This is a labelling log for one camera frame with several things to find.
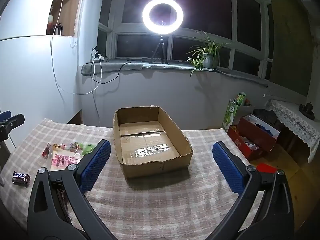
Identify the potted spider plant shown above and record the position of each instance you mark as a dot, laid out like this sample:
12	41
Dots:
208	60

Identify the dark bottle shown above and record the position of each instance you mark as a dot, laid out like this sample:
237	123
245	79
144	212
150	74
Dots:
59	29

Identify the grey windowsill mat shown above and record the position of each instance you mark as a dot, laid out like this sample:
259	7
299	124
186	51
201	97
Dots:
112	67

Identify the wooden wall shelf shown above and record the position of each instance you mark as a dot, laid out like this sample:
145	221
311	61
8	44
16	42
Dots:
72	10

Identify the white-framed window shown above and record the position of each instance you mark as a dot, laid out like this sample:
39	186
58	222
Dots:
200	5

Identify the black tripod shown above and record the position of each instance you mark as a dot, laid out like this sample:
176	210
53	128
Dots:
162	42

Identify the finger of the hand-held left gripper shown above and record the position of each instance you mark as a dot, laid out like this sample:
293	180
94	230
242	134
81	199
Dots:
12	123

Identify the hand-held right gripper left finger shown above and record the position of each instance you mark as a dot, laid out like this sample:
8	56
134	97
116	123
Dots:
96	162

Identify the white power strip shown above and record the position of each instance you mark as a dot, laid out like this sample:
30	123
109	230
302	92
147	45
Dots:
96	54

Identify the green chip canister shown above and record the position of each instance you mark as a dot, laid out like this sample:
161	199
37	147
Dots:
231	115

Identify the sliced bread packet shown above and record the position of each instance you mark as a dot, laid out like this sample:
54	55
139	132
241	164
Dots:
62	161

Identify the cardboard box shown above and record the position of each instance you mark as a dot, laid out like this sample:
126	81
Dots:
150	145

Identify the small colourful candy packet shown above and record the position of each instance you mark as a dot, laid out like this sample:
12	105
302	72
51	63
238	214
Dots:
59	145

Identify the red flat packet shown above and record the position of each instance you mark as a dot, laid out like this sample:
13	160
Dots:
266	167

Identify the black object on lace cloth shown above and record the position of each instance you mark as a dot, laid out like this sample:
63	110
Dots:
307	110

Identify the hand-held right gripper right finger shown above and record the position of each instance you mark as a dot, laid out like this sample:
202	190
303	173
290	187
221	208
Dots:
228	165

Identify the dark chocolate bar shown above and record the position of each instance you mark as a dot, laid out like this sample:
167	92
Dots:
21	178

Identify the red storage box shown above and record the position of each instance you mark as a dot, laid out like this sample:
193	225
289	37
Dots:
252	135

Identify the white lace cloth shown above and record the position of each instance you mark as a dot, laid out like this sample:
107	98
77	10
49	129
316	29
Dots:
295	122

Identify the green snack packet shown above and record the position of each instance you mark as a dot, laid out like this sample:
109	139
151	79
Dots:
86	148

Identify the plaid tablecloth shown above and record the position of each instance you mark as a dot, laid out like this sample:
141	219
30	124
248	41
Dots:
155	205

